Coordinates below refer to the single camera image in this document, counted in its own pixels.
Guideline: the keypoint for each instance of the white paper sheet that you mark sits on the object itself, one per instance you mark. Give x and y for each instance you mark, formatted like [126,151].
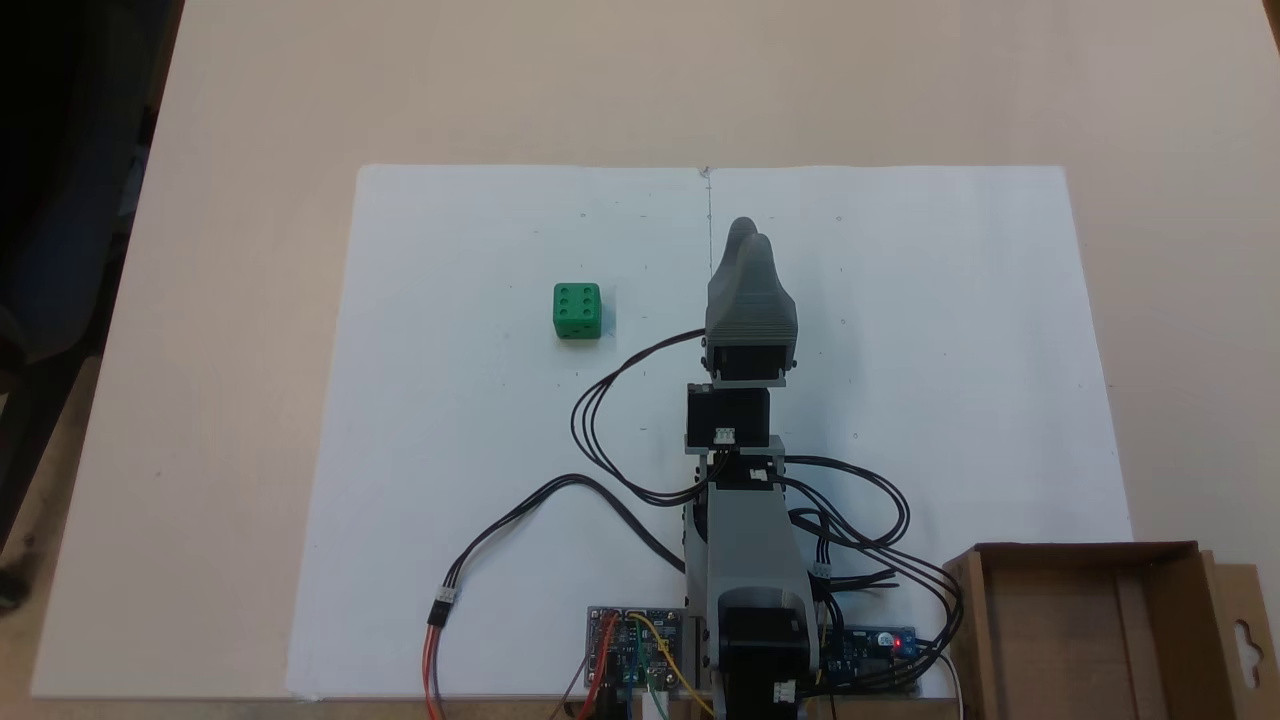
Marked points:
[480,420]
[950,400]

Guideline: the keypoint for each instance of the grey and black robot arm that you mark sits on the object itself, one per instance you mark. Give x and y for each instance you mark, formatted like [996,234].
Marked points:
[745,540]

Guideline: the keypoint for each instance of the green die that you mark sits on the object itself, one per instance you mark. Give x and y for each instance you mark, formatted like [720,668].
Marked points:
[577,310]

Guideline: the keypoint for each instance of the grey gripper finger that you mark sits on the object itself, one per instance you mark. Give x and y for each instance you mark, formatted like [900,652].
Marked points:
[765,268]
[740,250]

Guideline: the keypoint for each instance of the brown cardboard box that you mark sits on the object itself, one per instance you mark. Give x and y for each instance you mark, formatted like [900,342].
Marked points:
[1100,640]

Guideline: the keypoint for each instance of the blue circuit board red LED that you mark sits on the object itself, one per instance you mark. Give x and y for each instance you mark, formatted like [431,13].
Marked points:
[870,648]

